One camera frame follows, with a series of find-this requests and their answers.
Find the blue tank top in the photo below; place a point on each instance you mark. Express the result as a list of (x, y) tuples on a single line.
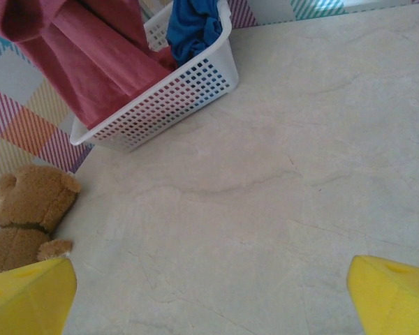
[(192, 28)]

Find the red tank top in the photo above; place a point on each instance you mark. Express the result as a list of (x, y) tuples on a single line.
[(125, 21), (73, 80)]

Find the white plastic mesh basket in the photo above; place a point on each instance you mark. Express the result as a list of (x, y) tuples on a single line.
[(195, 87)]

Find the brown teddy bear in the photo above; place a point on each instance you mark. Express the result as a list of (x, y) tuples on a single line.
[(31, 202)]

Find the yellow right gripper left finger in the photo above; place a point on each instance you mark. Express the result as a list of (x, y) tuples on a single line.
[(28, 300)]

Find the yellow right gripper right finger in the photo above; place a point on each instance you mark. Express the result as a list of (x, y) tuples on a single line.
[(394, 300)]

